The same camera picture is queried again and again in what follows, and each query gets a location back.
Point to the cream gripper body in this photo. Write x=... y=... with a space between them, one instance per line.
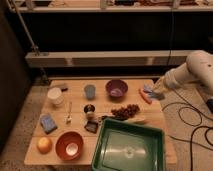
x=160 y=86

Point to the grey blue towel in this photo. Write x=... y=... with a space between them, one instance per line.
x=147 y=89

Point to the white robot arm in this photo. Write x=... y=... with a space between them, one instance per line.
x=198 y=67

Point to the orange carrot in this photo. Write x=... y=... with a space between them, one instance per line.
x=145 y=96

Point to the purple bowl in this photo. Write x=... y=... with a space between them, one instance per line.
x=116 y=88

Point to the bunch of brown grapes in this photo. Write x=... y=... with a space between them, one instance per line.
x=127 y=112

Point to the light blue cup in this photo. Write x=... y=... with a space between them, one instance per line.
x=90 y=91

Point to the green plastic tray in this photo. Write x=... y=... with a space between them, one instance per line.
x=123 y=146

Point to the small dark cup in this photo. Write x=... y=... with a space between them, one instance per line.
x=89 y=108

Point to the white mushroom toy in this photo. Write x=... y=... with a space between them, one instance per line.
x=91 y=116

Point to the small dark square dish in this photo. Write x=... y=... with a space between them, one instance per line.
x=91 y=126

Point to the metal spoon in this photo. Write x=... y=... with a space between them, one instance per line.
x=69 y=118

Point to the white cup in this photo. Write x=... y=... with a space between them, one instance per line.
x=55 y=96

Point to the red bowl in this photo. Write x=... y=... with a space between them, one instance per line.
x=69 y=146

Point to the wooden shelf rack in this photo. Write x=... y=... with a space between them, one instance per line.
x=95 y=35

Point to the blue sponge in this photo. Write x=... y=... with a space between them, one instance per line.
x=47 y=123

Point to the orange fruit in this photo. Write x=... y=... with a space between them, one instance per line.
x=44 y=145

